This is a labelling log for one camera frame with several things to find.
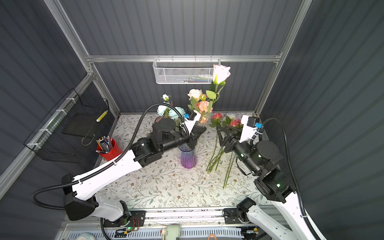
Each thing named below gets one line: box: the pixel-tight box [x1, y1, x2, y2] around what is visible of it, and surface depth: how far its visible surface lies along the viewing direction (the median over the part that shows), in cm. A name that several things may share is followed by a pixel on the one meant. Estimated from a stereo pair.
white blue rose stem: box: [226, 112, 236, 120], surface depth 112 cm
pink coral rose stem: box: [205, 64, 231, 113], surface depth 47 cm
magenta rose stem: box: [206, 112, 223, 173], surface depth 96 cm
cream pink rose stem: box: [187, 88, 203, 112], surface depth 73 cm
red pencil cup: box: [96, 138, 123, 161], surface depth 85 cm
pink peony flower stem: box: [198, 94, 213, 125], surface depth 70 cm
